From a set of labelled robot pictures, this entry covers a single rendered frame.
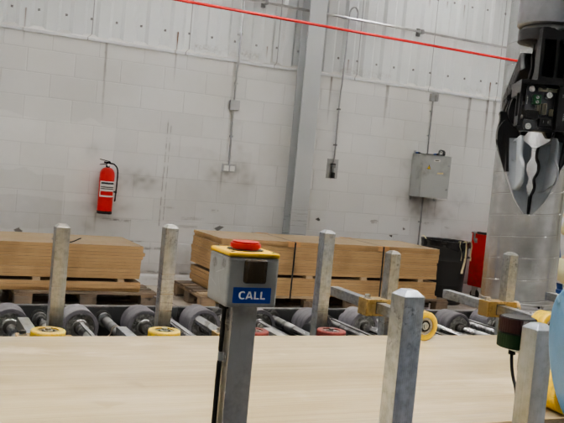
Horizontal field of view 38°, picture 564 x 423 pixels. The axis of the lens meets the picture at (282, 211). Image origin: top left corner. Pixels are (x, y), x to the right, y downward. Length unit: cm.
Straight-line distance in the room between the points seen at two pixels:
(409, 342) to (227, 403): 28
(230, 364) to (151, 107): 746
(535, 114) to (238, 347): 46
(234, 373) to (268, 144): 786
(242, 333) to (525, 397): 50
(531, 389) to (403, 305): 28
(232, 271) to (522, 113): 40
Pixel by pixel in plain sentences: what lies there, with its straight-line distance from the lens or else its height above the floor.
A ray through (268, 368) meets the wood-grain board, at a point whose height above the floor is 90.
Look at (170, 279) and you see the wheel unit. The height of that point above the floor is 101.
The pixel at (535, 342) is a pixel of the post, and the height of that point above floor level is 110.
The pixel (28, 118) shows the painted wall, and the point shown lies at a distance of 822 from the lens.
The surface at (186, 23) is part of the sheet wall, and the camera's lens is 867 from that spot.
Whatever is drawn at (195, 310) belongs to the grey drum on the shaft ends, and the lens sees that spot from 266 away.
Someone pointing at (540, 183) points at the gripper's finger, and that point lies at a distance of 101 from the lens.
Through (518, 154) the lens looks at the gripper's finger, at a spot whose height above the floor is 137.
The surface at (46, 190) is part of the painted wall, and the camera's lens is 826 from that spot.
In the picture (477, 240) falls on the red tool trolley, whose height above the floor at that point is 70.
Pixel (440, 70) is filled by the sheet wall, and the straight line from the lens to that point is 1001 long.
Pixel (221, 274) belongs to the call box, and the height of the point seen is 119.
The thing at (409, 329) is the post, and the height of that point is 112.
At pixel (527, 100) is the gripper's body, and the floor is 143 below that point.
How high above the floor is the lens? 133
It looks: 3 degrees down
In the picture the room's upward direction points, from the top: 5 degrees clockwise
